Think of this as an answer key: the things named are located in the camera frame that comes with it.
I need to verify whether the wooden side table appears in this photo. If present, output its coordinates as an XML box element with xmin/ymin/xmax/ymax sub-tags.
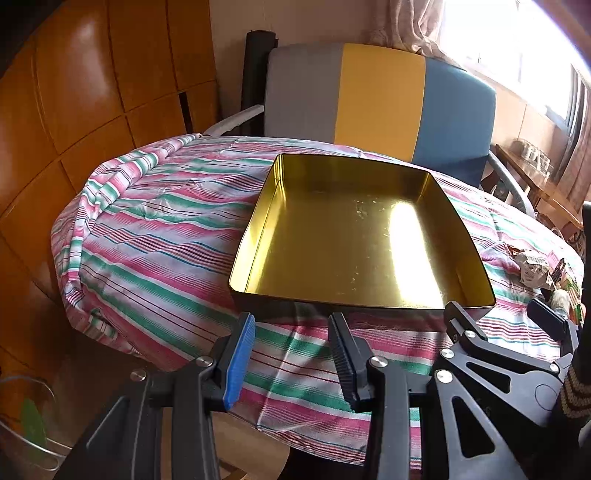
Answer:
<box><xmin>494</xmin><ymin>143</ymin><xmax>583</xmax><ymax>232</ymax></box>

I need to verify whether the crumpled white wrapper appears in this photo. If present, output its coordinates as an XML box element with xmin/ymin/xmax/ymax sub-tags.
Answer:
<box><xmin>512</xmin><ymin>248</ymin><xmax>552</xmax><ymax>288</ymax></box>

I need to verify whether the wooden wardrobe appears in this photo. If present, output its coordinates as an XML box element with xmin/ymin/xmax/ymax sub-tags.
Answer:
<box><xmin>0</xmin><ymin>0</ymin><xmax>221</xmax><ymax>407</ymax></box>

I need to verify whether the grey yellow blue chair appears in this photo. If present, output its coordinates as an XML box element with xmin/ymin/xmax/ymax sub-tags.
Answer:
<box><xmin>203</xmin><ymin>43</ymin><xmax>536</xmax><ymax>217</ymax></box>

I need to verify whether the striped tablecloth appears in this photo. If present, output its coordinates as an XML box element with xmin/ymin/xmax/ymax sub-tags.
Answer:
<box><xmin>50</xmin><ymin>134</ymin><xmax>585</xmax><ymax>467</ymax></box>

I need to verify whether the bright window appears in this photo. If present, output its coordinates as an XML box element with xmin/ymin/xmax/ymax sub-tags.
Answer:
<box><xmin>438</xmin><ymin>0</ymin><xmax>583</xmax><ymax>132</ymax></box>

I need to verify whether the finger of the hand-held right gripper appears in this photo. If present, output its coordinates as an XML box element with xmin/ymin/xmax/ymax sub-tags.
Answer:
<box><xmin>438</xmin><ymin>300</ymin><xmax>565</xmax><ymax>416</ymax></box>
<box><xmin>527</xmin><ymin>298</ymin><xmax>581</xmax><ymax>365</ymax></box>

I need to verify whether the colourful small packet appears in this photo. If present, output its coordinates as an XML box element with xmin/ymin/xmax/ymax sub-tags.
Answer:
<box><xmin>564</xmin><ymin>277</ymin><xmax>584</xmax><ymax>324</ymax></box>

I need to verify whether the beige curtain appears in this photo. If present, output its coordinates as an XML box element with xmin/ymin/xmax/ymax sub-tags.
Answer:
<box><xmin>556</xmin><ymin>85</ymin><xmax>591</xmax><ymax>222</ymax></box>
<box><xmin>365</xmin><ymin>0</ymin><xmax>467</xmax><ymax>63</ymax></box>

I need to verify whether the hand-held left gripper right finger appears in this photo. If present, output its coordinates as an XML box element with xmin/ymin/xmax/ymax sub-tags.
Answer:
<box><xmin>327</xmin><ymin>311</ymin><xmax>532</xmax><ymax>480</ymax></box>

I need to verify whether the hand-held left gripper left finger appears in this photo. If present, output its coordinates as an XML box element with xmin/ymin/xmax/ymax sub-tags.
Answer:
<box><xmin>53</xmin><ymin>311</ymin><xmax>257</xmax><ymax>480</ymax></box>

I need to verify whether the gold tin container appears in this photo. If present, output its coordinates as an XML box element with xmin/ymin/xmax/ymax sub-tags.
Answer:
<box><xmin>228</xmin><ymin>154</ymin><xmax>497</xmax><ymax>319</ymax></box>

